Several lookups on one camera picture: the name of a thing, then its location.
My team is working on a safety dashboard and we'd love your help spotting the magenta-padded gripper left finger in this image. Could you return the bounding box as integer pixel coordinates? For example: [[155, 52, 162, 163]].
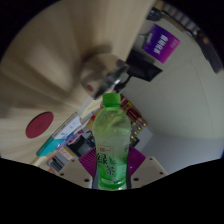
[[58, 146, 99, 189]]

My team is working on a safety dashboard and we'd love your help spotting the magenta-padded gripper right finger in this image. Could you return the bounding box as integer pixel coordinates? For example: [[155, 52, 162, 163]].
[[127, 145, 168, 189]]

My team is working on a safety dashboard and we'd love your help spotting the green tea bottle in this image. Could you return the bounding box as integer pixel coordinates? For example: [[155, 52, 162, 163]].
[[92, 92, 132, 191]]

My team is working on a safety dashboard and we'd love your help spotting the flat round red coaster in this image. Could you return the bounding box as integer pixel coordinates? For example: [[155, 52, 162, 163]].
[[25, 111, 55, 139]]

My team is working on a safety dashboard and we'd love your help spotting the cream-coloured book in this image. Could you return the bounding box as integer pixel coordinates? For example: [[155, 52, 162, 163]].
[[79, 99, 104, 123]]

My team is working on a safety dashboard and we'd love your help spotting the small steel bowl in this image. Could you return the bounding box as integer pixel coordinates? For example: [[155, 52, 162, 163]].
[[79, 54, 130, 100]]

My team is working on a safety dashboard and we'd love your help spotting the purple sign board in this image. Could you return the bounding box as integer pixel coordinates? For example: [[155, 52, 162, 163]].
[[143, 23, 181, 64]]

